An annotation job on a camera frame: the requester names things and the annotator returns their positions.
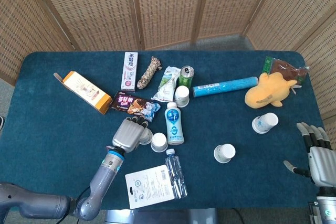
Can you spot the white pink toothpaste box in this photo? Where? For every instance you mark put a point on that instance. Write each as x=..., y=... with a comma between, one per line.
x=129, y=72

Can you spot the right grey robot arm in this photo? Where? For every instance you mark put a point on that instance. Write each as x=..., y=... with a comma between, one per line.
x=326, y=205

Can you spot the white paper cup blue flower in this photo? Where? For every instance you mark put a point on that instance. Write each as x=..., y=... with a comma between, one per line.
x=159, y=142

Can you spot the white blue milk bottle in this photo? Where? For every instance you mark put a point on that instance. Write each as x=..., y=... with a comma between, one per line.
x=173, y=124

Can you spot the blue paper roll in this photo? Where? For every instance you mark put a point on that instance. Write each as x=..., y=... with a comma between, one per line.
x=225, y=86

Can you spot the teal table cloth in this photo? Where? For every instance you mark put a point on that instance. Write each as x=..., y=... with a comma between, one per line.
x=65, y=142

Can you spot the silver foil pouch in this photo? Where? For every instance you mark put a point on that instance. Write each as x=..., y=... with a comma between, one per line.
x=166, y=85

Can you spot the green brown snack bag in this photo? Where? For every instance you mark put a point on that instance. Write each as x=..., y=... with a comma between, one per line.
x=286, y=70

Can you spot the white object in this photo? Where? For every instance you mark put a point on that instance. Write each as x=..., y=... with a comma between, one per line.
x=265, y=123

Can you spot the white paper cup green flower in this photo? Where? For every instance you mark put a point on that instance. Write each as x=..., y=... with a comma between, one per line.
x=224, y=153
x=181, y=95

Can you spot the wicker folding screen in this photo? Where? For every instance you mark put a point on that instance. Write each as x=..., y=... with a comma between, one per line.
x=168, y=6

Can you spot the clear plastic water bottle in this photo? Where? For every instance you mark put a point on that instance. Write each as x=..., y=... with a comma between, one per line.
x=176, y=176

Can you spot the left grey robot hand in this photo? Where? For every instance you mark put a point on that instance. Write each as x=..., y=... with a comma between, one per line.
x=127, y=136

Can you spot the orange cream cardboard box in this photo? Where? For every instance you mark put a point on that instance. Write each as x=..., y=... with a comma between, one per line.
x=86, y=91

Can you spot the yellow plush toy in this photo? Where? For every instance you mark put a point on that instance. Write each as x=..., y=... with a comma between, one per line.
x=265, y=93

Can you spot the brown chocolate snack bag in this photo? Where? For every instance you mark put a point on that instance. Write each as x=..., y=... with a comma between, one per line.
x=131, y=104

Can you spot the green drink can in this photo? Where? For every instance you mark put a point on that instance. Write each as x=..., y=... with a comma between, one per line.
x=186, y=77

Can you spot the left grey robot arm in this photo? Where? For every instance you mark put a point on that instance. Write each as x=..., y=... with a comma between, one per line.
x=102, y=179

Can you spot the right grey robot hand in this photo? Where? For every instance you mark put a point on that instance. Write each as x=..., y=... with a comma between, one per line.
x=321, y=163

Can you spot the white paper cup blue print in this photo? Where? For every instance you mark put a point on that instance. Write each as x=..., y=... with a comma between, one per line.
x=147, y=137

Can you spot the grey robot torso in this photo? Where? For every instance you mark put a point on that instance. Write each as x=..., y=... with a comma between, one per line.
x=157, y=217

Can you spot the white blister card package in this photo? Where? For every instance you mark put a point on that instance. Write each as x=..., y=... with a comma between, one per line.
x=148, y=186

